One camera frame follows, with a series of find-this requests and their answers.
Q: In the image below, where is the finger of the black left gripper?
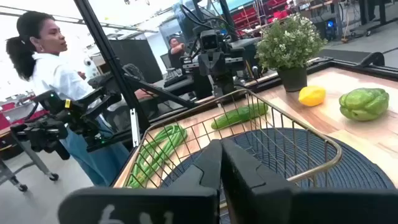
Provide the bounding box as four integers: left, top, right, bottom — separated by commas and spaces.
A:
214, 74, 225, 96
223, 74, 236, 96

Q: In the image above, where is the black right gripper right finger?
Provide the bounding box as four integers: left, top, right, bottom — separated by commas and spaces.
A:
220, 138, 299, 224

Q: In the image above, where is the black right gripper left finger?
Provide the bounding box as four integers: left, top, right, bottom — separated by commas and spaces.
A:
161, 139, 223, 200

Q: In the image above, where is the dark green cucumber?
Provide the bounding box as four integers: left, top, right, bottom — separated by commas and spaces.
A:
210, 102, 270, 131

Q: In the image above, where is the long green beans bundle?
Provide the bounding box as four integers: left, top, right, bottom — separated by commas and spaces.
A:
126, 123, 189, 189

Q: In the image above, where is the gold wire basket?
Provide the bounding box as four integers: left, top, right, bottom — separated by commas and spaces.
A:
123, 88, 343, 224

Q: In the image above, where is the yellow lemon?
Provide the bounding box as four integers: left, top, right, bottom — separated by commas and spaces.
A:
298, 85, 326, 108

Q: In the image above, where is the person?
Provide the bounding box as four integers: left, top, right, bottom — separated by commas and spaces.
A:
5, 11, 131, 187
167, 37, 187, 69

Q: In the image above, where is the black keyboard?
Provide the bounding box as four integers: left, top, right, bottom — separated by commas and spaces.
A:
163, 68, 188, 88

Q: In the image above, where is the red storage bins shelf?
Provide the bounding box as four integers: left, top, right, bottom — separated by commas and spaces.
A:
231, 0, 292, 32

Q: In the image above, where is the black partition panel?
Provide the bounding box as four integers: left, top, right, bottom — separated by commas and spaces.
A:
108, 39, 164, 84

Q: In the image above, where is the potted green plant black pot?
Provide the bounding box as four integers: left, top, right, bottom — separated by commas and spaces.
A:
254, 12, 327, 93

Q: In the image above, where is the round blue woven placemat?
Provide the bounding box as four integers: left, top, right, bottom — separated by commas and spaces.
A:
160, 127, 396, 224

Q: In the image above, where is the grey wheeled cart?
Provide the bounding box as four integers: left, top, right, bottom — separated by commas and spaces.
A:
0, 130, 60, 192

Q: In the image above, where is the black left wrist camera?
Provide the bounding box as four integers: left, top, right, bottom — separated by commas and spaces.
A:
200, 29, 220, 50

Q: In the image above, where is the black arched bracket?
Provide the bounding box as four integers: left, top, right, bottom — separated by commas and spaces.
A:
360, 52, 386, 67

